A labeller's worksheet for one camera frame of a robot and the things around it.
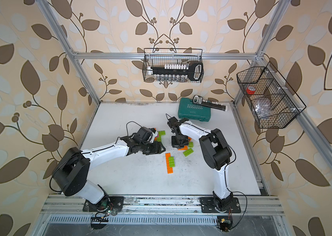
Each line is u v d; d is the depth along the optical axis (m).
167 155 0.91
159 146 0.78
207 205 0.73
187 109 1.11
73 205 0.77
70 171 0.44
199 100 1.15
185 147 0.94
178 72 0.84
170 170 0.86
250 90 0.81
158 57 0.91
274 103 0.72
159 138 0.96
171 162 0.88
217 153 0.52
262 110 0.71
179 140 0.80
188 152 0.94
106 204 0.70
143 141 0.71
